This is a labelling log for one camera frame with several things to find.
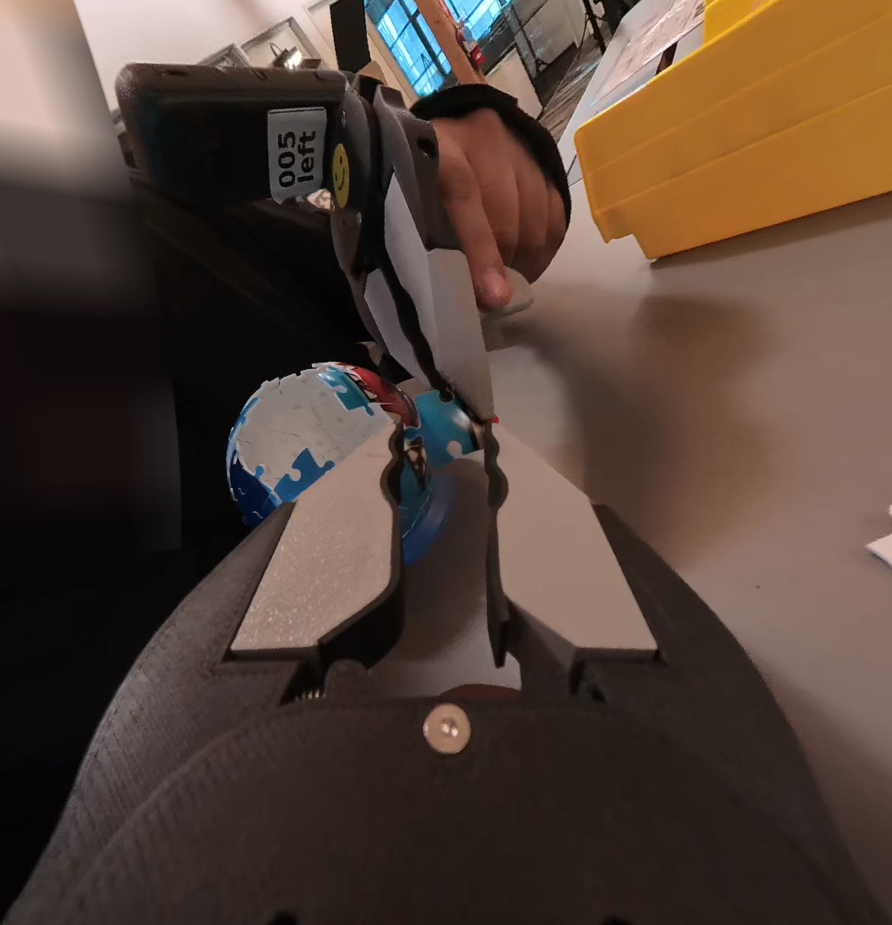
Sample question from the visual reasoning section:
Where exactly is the yellow plastic bin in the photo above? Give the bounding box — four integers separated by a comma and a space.
574, 0, 892, 261

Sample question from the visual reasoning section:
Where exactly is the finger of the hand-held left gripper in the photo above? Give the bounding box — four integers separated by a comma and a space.
383, 177, 496, 423
361, 269, 447, 397

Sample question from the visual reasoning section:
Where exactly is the blue monster puzzle ball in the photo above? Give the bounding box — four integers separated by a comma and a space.
225, 361, 490, 568

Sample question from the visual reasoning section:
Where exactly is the person's left hand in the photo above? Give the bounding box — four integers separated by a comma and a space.
432, 108, 571, 312

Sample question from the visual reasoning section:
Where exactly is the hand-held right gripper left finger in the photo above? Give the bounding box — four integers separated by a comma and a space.
228, 421, 407, 669

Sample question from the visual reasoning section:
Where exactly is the white loose puzzle piece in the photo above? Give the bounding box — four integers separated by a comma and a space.
865, 502, 892, 577

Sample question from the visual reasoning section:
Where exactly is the wooden post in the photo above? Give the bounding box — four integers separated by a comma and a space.
417, 0, 485, 82

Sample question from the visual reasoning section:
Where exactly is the large window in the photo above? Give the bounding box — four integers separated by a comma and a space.
365, 0, 505, 96

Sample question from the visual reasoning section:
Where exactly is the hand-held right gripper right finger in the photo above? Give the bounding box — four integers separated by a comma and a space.
481, 425, 660, 669

